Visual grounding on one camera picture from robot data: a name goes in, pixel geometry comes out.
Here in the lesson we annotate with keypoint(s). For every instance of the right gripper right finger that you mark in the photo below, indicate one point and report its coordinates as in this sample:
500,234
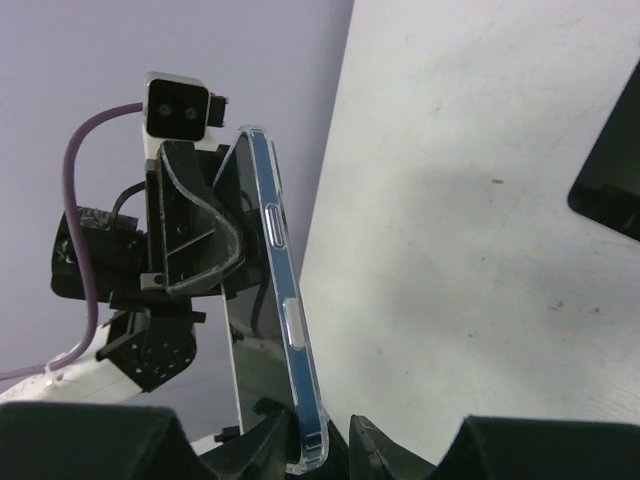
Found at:
503,448

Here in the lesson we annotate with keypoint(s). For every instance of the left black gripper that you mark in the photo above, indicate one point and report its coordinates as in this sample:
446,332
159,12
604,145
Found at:
168,237

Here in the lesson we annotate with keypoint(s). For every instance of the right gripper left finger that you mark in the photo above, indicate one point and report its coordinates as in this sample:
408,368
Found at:
46,440

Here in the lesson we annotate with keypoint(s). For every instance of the clear phone case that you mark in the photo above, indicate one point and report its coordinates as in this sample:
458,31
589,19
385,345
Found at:
308,443

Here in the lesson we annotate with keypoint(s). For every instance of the black phone from beige case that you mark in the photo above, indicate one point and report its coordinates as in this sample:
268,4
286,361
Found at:
606,189

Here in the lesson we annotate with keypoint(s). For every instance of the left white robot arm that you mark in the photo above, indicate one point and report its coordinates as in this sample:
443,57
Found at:
135,351

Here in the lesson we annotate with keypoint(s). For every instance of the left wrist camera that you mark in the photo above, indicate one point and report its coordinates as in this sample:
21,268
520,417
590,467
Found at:
181,108

